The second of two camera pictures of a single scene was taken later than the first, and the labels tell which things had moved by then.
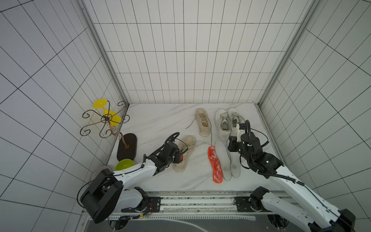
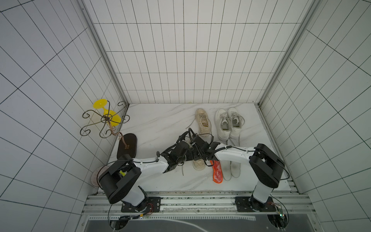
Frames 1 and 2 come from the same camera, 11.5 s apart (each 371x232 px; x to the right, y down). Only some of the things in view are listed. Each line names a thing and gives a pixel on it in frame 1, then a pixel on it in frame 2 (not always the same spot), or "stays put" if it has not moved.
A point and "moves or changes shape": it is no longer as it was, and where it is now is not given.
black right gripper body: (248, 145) → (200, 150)
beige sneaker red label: (203, 121) stays put
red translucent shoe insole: (214, 160) stays put
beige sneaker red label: (187, 147) moves or changes shape
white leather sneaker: (222, 124) stays put
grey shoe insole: (235, 165) stays put
